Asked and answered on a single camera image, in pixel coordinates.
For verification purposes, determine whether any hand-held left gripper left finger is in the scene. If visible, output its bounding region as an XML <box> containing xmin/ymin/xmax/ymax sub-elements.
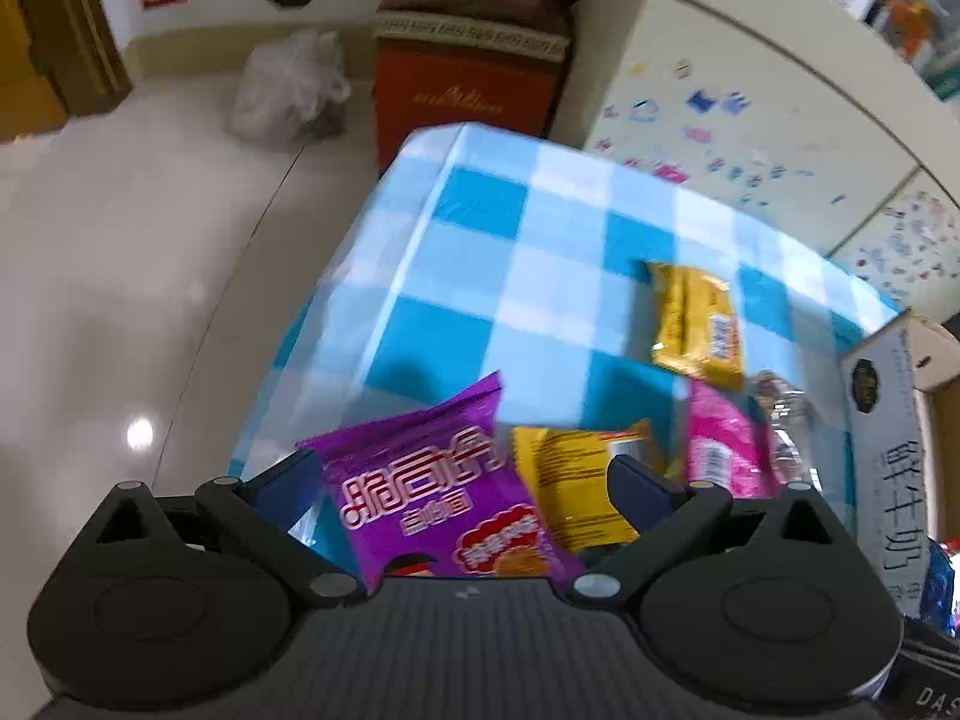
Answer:
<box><xmin>94</xmin><ymin>448</ymin><xmax>370</xmax><ymax>610</ymax></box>

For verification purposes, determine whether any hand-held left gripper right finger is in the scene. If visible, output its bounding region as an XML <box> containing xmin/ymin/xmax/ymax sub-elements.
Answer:
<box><xmin>566</xmin><ymin>456</ymin><xmax>845</xmax><ymax>606</ymax></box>

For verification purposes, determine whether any yellow snack packet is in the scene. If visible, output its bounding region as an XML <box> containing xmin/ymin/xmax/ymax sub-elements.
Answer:
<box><xmin>511</xmin><ymin>420</ymin><xmax>668</xmax><ymax>556</ymax></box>
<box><xmin>646</xmin><ymin>261</ymin><xmax>747</xmax><ymax>391</ymax></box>

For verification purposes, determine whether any pink snack packet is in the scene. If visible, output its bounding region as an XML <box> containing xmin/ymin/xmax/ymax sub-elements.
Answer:
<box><xmin>686</xmin><ymin>379</ymin><xmax>788</xmax><ymax>500</ymax></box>

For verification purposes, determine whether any purple snack packet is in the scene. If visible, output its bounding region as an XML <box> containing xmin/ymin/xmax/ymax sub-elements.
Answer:
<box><xmin>296</xmin><ymin>371</ymin><xmax>586</xmax><ymax>595</ymax></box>

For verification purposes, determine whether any clear silver snack packet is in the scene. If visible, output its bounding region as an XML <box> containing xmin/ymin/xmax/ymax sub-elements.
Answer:
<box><xmin>754</xmin><ymin>371</ymin><xmax>822</xmax><ymax>492</ymax></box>

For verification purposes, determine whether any printed cardboard milk box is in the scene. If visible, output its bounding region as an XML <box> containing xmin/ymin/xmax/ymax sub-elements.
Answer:
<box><xmin>840</xmin><ymin>307</ymin><xmax>960</xmax><ymax>616</ymax></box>

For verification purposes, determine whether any blue white checked tablecloth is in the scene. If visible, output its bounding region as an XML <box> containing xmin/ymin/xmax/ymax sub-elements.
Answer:
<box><xmin>236</xmin><ymin>122</ymin><xmax>901</xmax><ymax>586</ymax></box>

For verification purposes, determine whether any black printed box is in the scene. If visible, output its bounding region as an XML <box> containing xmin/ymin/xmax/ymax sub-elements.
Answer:
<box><xmin>877</xmin><ymin>626</ymin><xmax>960</xmax><ymax>720</ymax></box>

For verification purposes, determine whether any translucent plastic bag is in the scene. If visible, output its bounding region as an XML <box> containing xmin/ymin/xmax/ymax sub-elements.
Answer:
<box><xmin>229</xmin><ymin>28</ymin><xmax>353</xmax><ymax>143</ymax></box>

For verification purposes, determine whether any cream cabinet with stickers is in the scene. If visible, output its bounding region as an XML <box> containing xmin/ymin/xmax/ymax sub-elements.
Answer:
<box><xmin>581</xmin><ymin>0</ymin><xmax>960</xmax><ymax>323</ymax></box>

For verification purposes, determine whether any red brown cardboard box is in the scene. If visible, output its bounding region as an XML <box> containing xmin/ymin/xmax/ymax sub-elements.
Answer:
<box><xmin>371</xmin><ymin>0</ymin><xmax>586</xmax><ymax>181</ymax></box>

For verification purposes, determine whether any pile of assorted packages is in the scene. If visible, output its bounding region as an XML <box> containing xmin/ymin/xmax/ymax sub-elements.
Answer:
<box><xmin>862</xmin><ymin>0</ymin><xmax>960</xmax><ymax>102</ymax></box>

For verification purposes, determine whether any brown wooden door frame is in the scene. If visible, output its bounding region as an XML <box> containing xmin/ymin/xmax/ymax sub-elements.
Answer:
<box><xmin>0</xmin><ymin>0</ymin><xmax>134</xmax><ymax>143</ymax></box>

